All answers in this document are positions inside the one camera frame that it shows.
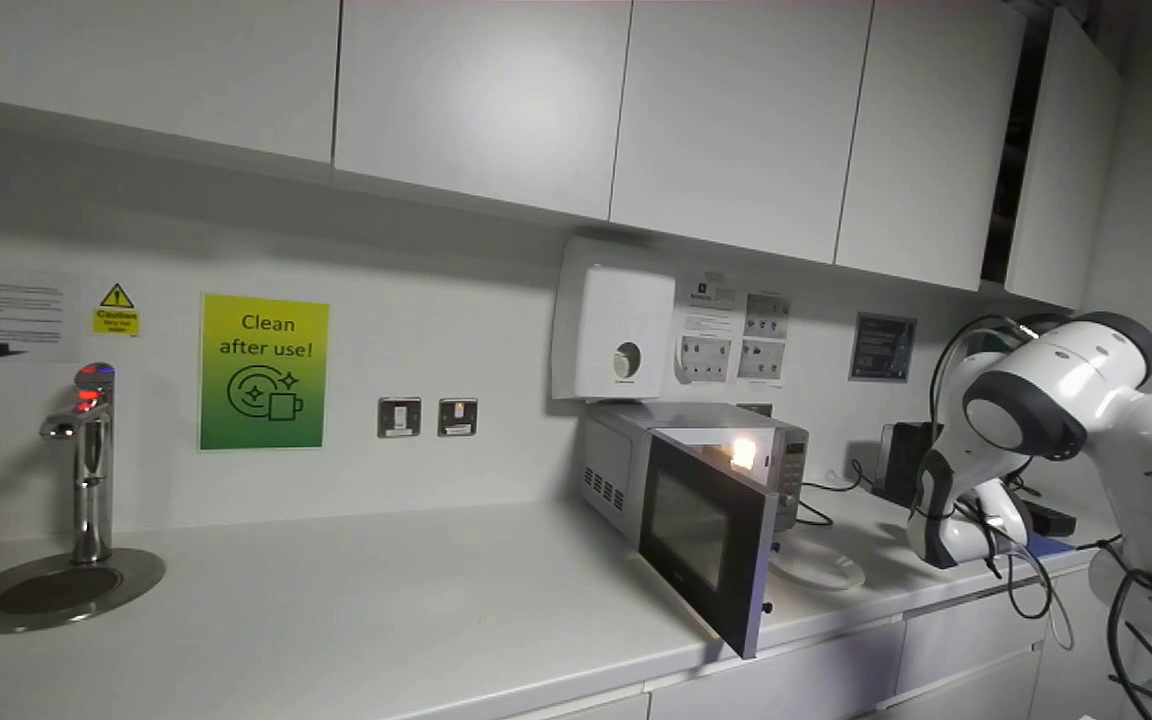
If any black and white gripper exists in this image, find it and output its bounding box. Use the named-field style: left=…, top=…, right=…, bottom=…
left=909, top=470, right=1027, bottom=567

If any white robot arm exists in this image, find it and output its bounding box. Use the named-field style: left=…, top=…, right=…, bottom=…
left=909, top=313, right=1152, bottom=575

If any glass microwave turntable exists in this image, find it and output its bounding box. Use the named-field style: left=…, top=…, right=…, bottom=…
left=771, top=541, right=865, bottom=594

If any microwave door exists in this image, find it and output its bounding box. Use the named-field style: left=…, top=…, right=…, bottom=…
left=642, top=436, right=776, bottom=662

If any silver microwave oven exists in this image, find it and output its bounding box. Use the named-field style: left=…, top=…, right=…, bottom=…
left=575, top=405, right=807, bottom=543

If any upper cabinet door right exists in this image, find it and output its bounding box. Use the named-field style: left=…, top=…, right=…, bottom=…
left=1004, top=11, right=1119, bottom=310

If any cabinet door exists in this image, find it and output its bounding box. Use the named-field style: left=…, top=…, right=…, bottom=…
left=338, top=0, right=632, bottom=218
left=835, top=0, right=1024, bottom=288
left=612, top=0, right=876, bottom=259
left=0, top=0, right=340, bottom=166
left=1004, top=11, right=1119, bottom=310

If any white paper towel dispenser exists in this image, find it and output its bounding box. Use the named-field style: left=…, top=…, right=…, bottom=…
left=549, top=236, right=676, bottom=400

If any green clean after use sign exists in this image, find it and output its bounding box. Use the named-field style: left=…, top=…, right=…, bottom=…
left=199, top=297, right=328, bottom=450

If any upper cabinet door left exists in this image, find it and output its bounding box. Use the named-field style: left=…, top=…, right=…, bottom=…
left=0, top=0, right=340, bottom=166

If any yellow warning sticker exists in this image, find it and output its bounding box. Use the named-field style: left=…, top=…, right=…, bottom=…
left=94, top=285, right=140, bottom=335

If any chrome water tap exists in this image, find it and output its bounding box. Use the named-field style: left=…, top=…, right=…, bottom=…
left=42, top=359, right=116, bottom=563

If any white notice label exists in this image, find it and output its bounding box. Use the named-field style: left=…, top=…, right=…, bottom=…
left=0, top=276, right=69, bottom=348

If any black power cable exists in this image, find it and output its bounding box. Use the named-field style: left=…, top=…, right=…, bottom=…
left=787, top=475, right=871, bottom=538

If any dark framed wall notice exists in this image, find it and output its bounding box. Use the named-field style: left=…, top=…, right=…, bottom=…
left=849, top=315, right=917, bottom=381

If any right steel wall socket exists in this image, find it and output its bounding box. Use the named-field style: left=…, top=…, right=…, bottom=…
left=436, top=400, right=479, bottom=436

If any steel wall socket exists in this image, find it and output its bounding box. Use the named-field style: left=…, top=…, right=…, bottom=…
left=375, top=395, right=419, bottom=440
left=436, top=400, right=479, bottom=436

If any left steel wall socket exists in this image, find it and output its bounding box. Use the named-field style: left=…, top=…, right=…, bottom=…
left=375, top=395, right=419, bottom=440

